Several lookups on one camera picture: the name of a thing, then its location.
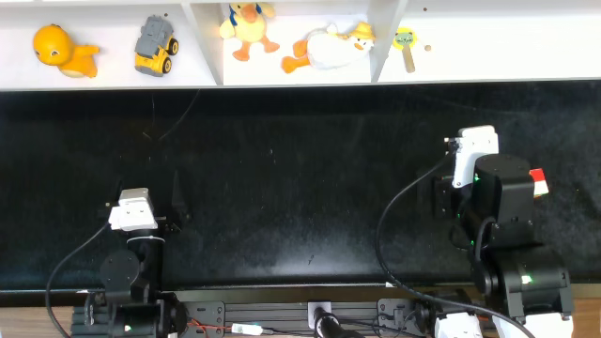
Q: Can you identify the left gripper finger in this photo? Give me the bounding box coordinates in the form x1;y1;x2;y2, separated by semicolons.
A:
170;169;191;224

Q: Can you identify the yellow and green rattle drum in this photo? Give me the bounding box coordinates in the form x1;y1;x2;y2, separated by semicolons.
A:
393;27;433;74

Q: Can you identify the many-coloured puzzle cube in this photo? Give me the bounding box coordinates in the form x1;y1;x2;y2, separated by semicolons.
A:
529;167;550;199

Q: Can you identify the grey and yellow toy truck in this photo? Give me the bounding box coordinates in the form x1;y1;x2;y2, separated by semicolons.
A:
133;14;180;78

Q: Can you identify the yellow plush duck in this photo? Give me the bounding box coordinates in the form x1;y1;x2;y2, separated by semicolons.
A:
218;2;281;63

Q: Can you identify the yellow rubber duck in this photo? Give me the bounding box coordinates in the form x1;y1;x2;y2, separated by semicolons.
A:
31;23;101;79

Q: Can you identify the white plush duck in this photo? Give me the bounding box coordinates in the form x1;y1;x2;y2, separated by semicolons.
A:
281;21;377;75

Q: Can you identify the white shelf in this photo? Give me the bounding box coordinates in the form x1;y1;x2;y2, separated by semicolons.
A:
0;0;601;92

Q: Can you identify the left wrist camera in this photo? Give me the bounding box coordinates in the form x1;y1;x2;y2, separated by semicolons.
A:
108;187;159;233

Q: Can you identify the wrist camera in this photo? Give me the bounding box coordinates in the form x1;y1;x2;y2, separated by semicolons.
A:
444;124;501;190
108;187;159;233

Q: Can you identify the black cable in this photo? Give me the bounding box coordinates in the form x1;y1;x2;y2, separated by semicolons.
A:
44;222;112;338
374;150;537;338

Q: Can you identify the mounting rail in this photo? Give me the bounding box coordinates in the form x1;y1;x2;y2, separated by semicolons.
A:
69;290;438;338

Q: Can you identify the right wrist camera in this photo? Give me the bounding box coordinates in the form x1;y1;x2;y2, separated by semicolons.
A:
444;124;501;190

